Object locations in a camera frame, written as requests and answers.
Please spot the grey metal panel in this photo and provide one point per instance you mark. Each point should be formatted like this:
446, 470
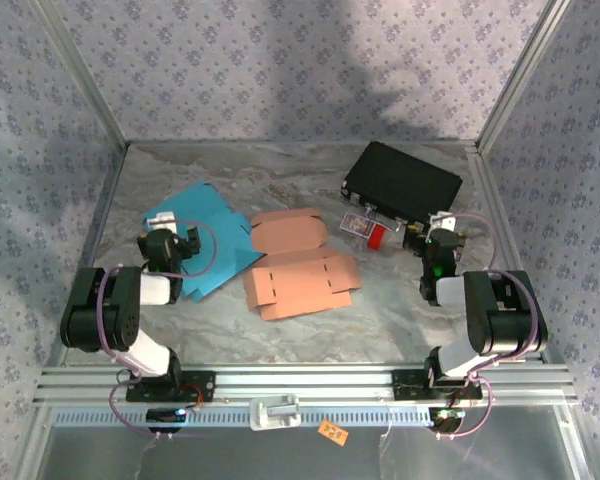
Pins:
280, 460

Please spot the blue paper box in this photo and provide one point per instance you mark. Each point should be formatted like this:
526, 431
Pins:
200, 205

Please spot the orange paper box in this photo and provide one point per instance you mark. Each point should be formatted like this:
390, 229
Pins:
300, 290

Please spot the black right controller board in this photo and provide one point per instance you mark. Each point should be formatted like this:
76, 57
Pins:
447, 422

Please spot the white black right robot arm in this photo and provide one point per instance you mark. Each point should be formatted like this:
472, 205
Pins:
500, 320

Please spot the white plastic bracket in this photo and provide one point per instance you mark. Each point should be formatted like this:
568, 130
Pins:
267, 417

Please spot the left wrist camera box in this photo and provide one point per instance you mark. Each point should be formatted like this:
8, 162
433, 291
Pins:
160, 221

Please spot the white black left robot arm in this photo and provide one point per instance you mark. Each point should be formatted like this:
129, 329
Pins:
152, 290

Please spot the aluminium mounting rail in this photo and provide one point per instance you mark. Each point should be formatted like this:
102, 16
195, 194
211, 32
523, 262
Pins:
305, 382

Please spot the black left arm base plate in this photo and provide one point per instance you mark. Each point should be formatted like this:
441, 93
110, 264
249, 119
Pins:
205, 385

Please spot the orange tag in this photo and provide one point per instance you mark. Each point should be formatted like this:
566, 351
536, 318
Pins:
332, 432

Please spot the purple printed card packet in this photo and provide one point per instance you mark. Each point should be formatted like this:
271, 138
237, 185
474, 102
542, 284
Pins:
355, 223

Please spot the black hard case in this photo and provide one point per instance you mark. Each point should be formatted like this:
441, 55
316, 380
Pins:
405, 185

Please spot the aluminium table edge rail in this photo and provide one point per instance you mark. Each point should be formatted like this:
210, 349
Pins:
107, 200
490, 190
230, 143

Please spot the black controller board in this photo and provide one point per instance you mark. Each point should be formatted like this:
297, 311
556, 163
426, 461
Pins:
162, 416
447, 422

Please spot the black left controller board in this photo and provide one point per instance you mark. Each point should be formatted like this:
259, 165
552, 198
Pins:
162, 416

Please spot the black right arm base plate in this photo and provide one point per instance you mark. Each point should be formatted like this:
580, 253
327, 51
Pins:
405, 385

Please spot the aluminium frame post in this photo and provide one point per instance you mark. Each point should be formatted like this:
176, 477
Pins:
82, 70
524, 70

